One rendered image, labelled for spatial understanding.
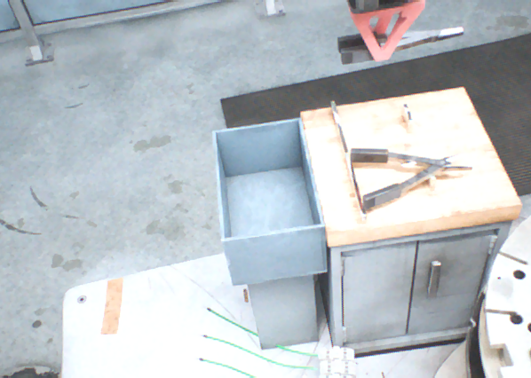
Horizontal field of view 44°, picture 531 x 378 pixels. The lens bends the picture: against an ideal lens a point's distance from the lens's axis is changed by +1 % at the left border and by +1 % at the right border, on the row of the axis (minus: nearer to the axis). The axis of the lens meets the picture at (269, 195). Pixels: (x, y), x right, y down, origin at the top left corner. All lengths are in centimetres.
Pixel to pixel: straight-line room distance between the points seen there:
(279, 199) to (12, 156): 183
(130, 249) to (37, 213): 38
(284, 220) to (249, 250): 11
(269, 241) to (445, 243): 20
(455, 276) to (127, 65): 215
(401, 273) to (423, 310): 9
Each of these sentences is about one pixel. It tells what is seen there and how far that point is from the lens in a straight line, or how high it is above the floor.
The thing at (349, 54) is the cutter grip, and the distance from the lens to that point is 67.
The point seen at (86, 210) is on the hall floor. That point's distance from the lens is 224.
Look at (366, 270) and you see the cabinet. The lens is 74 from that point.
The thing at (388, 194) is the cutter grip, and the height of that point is 109.
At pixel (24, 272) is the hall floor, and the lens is 216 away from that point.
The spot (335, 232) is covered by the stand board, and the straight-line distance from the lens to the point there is 66.
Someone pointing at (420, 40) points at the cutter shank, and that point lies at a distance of 69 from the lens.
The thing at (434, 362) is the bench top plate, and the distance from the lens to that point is 91.
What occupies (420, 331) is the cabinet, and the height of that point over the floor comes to 81.
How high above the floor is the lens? 159
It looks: 49 degrees down
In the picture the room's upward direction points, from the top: 8 degrees counter-clockwise
